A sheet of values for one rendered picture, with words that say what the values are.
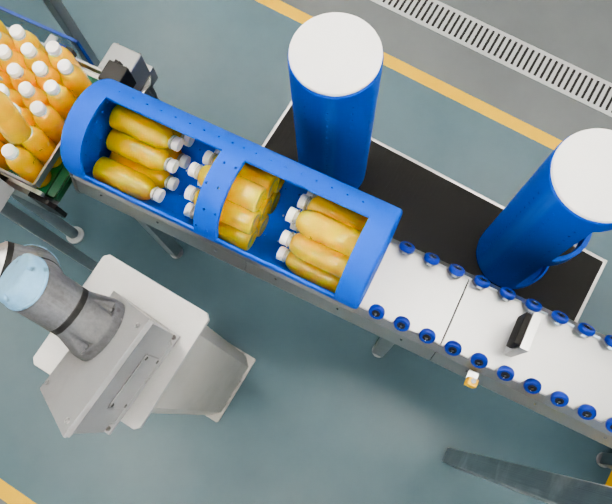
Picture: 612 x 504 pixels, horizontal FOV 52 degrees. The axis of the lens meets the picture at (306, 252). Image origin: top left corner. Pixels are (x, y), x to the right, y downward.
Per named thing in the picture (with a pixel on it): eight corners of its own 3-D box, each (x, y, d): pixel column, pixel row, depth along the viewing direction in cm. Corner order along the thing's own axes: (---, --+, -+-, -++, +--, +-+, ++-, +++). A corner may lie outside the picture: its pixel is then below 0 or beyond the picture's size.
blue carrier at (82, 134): (356, 314, 174) (357, 305, 146) (89, 186, 186) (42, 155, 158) (399, 223, 177) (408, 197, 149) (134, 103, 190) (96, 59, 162)
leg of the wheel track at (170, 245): (179, 260, 277) (137, 216, 216) (167, 255, 277) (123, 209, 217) (185, 249, 278) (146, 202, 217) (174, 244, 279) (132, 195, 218)
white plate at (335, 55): (401, 66, 182) (400, 68, 183) (351, -4, 189) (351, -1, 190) (319, 111, 179) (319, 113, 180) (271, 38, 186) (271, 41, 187)
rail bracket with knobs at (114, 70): (124, 108, 197) (113, 91, 187) (104, 99, 198) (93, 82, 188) (140, 82, 199) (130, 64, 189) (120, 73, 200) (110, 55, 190)
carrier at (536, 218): (468, 278, 255) (538, 298, 252) (539, 208, 171) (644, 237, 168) (484, 214, 262) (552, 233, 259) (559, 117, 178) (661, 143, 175)
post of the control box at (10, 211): (100, 275, 276) (-21, 198, 179) (92, 271, 277) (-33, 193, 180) (105, 267, 277) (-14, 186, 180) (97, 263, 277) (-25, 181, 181)
